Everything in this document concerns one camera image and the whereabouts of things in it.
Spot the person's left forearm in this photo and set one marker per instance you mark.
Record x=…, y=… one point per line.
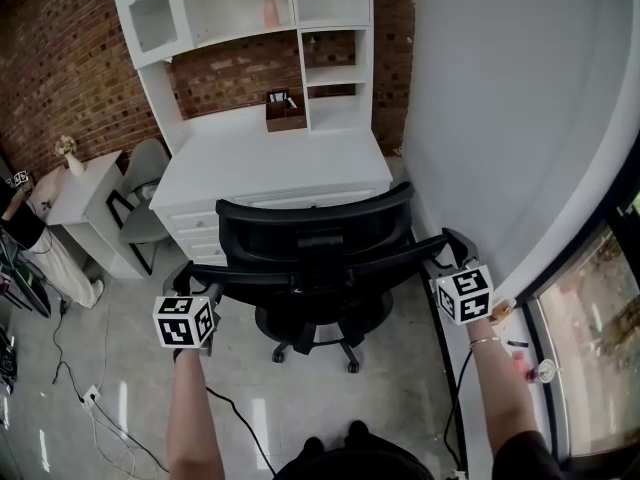
x=192, y=418

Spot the small white side cabinet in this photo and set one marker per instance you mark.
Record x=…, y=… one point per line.
x=95, y=203

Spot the black mesh office chair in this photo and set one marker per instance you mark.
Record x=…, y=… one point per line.
x=320, y=258

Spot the white desk with hutch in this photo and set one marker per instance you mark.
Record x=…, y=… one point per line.
x=275, y=158

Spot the white power strip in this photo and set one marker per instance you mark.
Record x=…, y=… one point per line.
x=91, y=395

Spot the clear cup with lid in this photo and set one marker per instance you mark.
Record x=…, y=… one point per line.
x=548, y=370

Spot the person's left black shoe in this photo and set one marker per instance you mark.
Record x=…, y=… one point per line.
x=313, y=445

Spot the person's black shoe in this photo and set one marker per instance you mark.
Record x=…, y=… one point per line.
x=313, y=445
x=358, y=432

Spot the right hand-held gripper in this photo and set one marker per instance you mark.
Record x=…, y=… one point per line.
x=465, y=293

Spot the brown organizer box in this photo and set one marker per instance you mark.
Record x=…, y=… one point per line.
x=286, y=118

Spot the pink notebook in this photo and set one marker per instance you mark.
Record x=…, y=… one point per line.
x=525, y=368

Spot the person's right forearm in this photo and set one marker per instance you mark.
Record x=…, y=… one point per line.
x=500, y=393

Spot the person's black clothing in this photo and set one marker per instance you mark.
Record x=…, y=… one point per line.
x=350, y=465

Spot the grey chair with black legs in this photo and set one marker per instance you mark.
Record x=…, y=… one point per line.
x=145, y=168

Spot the black window frame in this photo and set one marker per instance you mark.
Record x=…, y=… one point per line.
x=625, y=208

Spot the person's right black shoe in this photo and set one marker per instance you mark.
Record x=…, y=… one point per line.
x=358, y=432

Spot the black pen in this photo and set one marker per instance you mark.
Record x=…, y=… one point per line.
x=518, y=343

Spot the white vase with flowers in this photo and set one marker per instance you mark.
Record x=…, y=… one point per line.
x=74, y=164

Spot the orange drink bottle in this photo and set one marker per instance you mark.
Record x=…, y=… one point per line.
x=502, y=310

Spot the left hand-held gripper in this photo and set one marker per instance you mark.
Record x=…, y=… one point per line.
x=182, y=323

